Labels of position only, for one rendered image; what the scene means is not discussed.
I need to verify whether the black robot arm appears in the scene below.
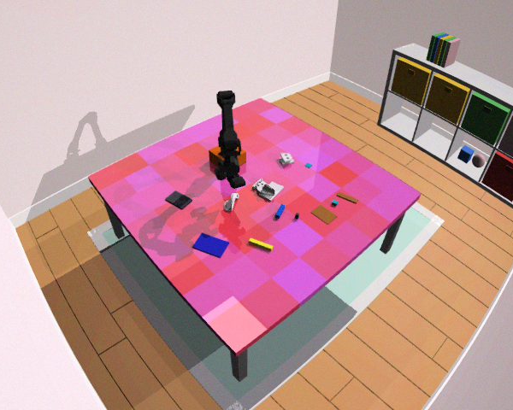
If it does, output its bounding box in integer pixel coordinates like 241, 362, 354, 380
214, 91, 241, 181

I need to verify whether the yellow rectangular bar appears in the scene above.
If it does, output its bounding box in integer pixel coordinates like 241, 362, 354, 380
249, 238, 274, 251

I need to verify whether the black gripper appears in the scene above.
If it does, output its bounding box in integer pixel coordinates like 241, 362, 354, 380
218, 161, 245, 189

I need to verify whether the blue flat rectangular plate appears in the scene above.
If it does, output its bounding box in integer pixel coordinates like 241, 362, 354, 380
192, 233, 229, 257

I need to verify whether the blue rectangular block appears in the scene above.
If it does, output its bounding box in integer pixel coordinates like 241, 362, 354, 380
275, 204, 285, 219

